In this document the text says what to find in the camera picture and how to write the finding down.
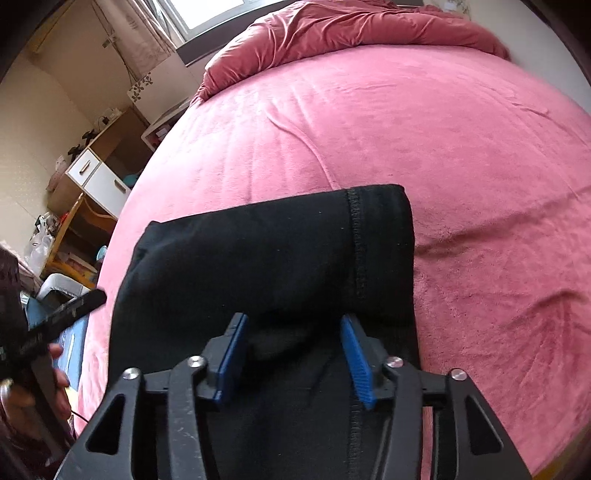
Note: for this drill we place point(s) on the person's left hand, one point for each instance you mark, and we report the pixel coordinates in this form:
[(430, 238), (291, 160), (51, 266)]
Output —
[(60, 383)]

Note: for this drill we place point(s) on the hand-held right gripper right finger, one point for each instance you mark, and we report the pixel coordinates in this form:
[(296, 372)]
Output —
[(358, 364)]

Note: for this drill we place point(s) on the bright window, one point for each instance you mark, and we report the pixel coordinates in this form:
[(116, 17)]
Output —
[(203, 11)]

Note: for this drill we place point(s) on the pink bed blanket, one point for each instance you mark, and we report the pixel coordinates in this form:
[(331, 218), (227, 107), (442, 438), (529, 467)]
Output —
[(415, 138)]

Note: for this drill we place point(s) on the white open cubby shelf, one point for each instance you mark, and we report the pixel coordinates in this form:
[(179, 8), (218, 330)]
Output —
[(164, 124)]

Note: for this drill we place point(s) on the clear plastic bag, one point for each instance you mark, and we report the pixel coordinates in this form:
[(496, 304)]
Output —
[(41, 242)]

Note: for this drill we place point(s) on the dark pink duvet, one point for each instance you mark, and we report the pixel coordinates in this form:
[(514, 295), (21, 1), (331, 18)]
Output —
[(323, 32)]

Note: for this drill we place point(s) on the black pants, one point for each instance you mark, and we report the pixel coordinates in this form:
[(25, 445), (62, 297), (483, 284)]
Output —
[(258, 258)]

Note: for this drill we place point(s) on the grey white chair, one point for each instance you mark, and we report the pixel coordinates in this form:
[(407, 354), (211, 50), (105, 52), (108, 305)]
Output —
[(60, 288)]

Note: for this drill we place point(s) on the pale patterned curtain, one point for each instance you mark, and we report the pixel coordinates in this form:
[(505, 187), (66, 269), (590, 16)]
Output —
[(143, 41)]

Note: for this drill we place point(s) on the wooden desk with white drawers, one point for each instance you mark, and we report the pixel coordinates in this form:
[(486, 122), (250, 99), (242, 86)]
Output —
[(99, 180)]

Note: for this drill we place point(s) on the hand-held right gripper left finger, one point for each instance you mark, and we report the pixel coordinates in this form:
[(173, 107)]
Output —
[(233, 355)]

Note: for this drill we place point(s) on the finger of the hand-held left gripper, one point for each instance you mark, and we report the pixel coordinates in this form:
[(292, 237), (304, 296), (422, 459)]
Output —
[(81, 308)]

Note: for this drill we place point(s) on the dark window sill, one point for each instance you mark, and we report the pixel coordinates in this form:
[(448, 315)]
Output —
[(203, 46)]

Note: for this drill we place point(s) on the teal lidded container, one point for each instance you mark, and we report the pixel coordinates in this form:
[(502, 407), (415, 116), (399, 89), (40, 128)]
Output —
[(102, 254)]

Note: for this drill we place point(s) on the wooden stool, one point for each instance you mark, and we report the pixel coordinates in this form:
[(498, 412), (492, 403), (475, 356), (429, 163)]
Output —
[(76, 230)]

